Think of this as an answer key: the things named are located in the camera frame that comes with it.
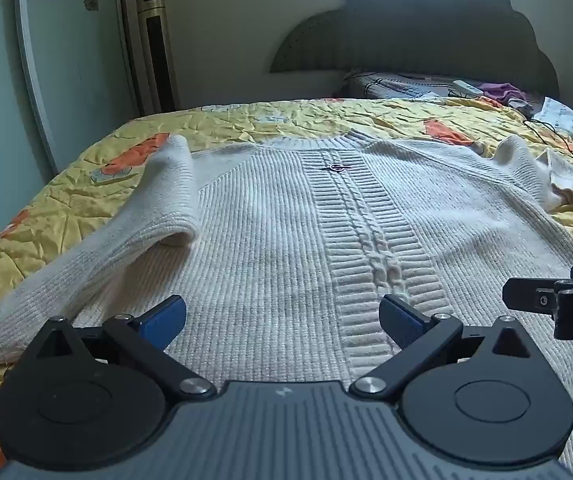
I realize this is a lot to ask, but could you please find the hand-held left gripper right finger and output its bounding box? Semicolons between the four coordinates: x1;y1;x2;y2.
349;293;533;402

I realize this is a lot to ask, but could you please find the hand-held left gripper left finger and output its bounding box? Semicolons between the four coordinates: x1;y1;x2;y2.
34;295;217;403

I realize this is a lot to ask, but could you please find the white knit sweater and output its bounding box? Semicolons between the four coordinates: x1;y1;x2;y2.
0;129;573;480

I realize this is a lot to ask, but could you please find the white patterned cloth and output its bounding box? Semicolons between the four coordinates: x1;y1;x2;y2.
534;96;573;147

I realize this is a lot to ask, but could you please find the yellow printed quilt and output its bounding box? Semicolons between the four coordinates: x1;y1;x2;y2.
0;97;573;467

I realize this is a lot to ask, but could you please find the purple cloth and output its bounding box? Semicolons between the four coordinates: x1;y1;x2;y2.
479;81;527;106

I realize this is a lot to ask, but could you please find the patterned pillow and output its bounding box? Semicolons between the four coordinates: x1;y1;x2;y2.
341;71;487;102

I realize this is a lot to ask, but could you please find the gold tower air conditioner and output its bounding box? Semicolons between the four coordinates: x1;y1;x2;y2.
135;0;181;115

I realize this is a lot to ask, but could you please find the glass wardrobe sliding door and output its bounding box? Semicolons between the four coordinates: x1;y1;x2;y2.
0;0;142;177

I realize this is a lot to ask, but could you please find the grey padded headboard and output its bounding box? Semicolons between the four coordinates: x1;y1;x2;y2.
270;0;560;99

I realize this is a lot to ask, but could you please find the thin black cable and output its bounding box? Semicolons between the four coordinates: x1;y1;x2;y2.
523;119;573;159

